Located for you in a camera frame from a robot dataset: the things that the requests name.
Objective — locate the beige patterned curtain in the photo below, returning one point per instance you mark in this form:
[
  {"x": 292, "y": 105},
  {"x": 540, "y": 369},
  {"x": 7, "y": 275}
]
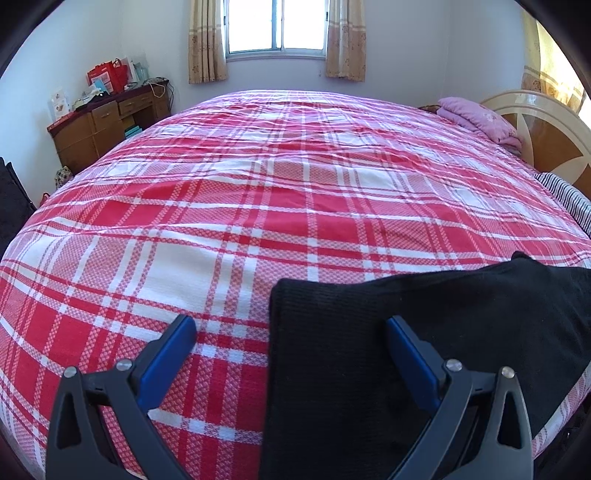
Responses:
[
  {"x": 346, "y": 41},
  {"x": 205, "y": 41}
]

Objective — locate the patterned paper bag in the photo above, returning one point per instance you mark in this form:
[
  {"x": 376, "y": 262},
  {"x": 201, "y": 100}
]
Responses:
[{"x": 63, "y": 177}]

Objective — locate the sliding window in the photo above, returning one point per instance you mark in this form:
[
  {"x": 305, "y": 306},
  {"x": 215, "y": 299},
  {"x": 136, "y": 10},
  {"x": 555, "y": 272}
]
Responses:
[{"x": 277, "y": 25}]

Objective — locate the red gift bag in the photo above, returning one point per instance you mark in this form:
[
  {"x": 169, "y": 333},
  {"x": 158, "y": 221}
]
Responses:
[{"x": 113, "y": 76}]

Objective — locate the teal boxes stack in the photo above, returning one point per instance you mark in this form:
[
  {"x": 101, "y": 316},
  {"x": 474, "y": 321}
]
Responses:
[{"x": 132, "y": 132}]

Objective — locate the white card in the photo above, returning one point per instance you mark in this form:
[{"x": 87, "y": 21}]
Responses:
[{"x": 60, "y": 102}]

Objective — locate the red plaid bed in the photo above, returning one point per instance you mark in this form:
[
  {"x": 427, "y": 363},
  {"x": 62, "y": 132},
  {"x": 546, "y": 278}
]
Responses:
[{"x": 277, "y": 184}]

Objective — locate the yellow curtain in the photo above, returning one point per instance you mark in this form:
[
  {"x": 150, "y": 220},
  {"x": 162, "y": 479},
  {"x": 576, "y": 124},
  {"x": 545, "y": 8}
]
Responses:
[{"x": 549, "y": 69}]

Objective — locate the white and teal box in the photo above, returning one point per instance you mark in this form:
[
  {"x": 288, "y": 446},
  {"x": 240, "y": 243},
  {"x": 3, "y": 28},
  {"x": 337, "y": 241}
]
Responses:
[{"x": 139, "y": 69}]

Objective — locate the striped pillow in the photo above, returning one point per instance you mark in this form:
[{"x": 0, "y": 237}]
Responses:
[{"x": 570, "y": 196}]

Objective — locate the black pants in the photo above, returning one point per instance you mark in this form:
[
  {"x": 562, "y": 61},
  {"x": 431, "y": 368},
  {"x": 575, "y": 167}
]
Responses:
[{"x": 351, "y": 323}]

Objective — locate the wooden desk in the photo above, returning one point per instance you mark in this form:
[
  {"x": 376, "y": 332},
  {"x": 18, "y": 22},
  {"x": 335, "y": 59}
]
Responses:
[{"x": 83, "y": 138}]

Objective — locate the cream and brown headboard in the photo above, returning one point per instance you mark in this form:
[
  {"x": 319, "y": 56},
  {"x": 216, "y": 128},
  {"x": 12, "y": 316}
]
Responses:
[{"x": 554, "y": 138}]

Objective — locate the dark cloth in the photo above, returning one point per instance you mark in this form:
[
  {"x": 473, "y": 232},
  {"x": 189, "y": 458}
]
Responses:
[{"x": 428, "y": 108}]

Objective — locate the black suitcase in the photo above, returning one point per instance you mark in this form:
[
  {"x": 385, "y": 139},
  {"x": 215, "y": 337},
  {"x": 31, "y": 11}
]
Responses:
[{"x": 14, "y": 207}]

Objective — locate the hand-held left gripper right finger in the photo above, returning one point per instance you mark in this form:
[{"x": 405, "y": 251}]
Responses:
[{"x": 413, "y": 364}]

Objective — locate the blue box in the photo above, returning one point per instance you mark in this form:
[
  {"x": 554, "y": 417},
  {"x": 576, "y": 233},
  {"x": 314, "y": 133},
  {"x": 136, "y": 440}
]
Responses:
[{"x": 99, "y": 84}]

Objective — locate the folded pink blanket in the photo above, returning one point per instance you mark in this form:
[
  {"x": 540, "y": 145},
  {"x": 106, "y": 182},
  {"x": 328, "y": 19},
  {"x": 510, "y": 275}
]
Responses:
[{"x": 480, "y": 117}]

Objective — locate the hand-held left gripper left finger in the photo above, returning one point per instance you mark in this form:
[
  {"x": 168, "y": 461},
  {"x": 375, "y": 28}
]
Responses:
[{"x": 168, "y": 364}]

